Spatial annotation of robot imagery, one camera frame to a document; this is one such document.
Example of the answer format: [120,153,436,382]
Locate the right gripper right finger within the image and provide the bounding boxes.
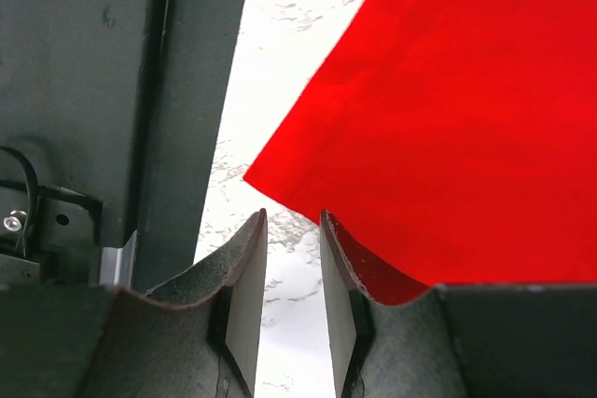
[320,212,466,397]

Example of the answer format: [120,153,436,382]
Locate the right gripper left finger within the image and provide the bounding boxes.
[83,210,268,397]

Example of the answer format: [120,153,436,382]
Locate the red t-shirt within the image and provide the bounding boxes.
[245,0,596,284]

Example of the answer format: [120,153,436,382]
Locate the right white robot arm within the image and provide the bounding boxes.
[1,0,268,397]

